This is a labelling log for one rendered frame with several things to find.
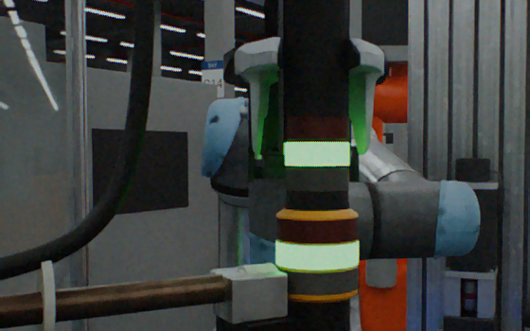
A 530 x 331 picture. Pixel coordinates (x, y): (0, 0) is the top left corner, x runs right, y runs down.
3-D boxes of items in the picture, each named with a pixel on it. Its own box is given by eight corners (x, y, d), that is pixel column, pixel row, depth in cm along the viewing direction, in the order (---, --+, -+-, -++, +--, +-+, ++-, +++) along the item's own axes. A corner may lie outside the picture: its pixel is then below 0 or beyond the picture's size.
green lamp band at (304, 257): (300, 272, 32) (300, 248, 32) (262, 260, 36) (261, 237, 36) (375, 265, 35) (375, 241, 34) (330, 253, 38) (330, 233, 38)
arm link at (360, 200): (374, 287, 61) (374, 166, 60) (251, 291, 59) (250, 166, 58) (353, 270, 69) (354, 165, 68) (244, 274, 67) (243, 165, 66)
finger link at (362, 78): (417, 156, 33) (360, 154, 42) (418, 35, 33) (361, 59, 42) (357, 156, 32) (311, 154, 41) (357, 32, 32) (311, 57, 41)
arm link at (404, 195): (359, 165, 111) (479, 287, 65) (293, 165, 109) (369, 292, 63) (362, 95, 108) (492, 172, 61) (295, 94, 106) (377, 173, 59)
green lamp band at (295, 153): (305, 166, 33) (305, 141, 33) (273, 165, 36) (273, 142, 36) (362, 165, 34) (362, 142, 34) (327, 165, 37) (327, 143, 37)
